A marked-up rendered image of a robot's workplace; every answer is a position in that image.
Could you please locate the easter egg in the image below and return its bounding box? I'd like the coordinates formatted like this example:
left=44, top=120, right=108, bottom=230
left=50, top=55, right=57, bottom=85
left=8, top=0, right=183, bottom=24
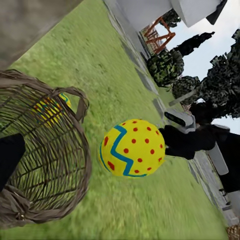
left=60, top=93, right=71, bottom=107
left=99, top=119, right=167, bottom=179

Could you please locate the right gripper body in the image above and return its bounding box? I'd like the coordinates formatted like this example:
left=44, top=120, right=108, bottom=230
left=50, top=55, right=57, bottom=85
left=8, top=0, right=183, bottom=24
left=164, top=124, right=206, bottom=160

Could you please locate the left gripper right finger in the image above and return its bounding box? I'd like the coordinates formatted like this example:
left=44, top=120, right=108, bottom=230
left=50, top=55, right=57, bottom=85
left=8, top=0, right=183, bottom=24
left=223, top=132, right=240, bottom=172

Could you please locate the wicker basket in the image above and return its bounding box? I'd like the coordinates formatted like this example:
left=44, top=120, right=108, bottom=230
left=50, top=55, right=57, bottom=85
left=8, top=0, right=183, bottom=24
left=0, top=68, right=93, bottom=229

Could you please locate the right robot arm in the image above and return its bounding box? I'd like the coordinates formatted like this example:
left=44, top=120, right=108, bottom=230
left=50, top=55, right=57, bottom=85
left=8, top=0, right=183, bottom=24
left=158, top=108, right=240, bottom=222

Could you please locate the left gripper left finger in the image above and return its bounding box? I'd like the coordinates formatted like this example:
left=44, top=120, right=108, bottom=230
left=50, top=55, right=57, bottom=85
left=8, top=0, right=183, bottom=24
left=0, top=132, right=28, bottom=192

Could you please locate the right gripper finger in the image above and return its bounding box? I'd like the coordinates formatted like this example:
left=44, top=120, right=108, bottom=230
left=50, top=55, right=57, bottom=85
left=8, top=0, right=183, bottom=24
left=158, top=128, right=174, bottom=148
left=163, top=133, right=193, bottom=160

